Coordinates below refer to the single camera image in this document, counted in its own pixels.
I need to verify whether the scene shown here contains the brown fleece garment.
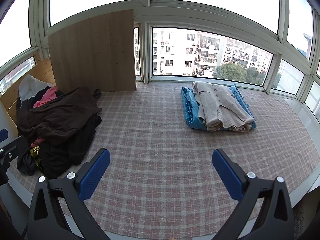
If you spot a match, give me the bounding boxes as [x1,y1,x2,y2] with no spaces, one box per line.
[17,87,102,145]

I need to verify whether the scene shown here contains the pink garment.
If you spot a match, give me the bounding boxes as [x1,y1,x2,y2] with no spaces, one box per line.
[29,87,58,148]

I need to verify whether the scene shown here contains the plaid blanket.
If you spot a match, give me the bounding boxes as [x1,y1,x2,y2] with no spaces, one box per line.
[7,81,319,239]

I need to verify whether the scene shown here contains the pine wood board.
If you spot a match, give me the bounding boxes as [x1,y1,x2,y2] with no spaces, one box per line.
[0,57,57,132]

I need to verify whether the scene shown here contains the white window frame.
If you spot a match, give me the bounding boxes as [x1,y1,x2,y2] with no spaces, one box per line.
[0,0,320,113]

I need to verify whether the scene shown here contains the light oak board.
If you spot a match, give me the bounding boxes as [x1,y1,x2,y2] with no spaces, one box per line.
[47,9,137,93]

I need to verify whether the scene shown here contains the white cloth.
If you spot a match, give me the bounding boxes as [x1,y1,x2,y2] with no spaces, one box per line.
[19,74,54,103]

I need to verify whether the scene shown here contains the folded beige knit cardigan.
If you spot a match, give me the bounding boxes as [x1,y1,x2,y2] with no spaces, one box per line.
[192,81,254,132]

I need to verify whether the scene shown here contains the apartment buildings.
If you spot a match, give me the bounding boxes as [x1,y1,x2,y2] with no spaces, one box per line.
[134,26,273,78]

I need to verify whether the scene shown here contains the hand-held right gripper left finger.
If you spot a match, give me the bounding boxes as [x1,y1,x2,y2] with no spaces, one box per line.
[27,148,111,240]

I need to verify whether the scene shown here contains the black garment with yellow print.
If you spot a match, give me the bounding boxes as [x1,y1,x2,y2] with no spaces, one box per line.
[17,115,102,179]

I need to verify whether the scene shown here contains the folded blue garment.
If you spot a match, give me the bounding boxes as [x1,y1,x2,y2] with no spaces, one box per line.
[181,83,257,131]

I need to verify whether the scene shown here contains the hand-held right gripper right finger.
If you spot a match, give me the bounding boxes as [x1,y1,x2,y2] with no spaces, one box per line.
[212,148,295,240]

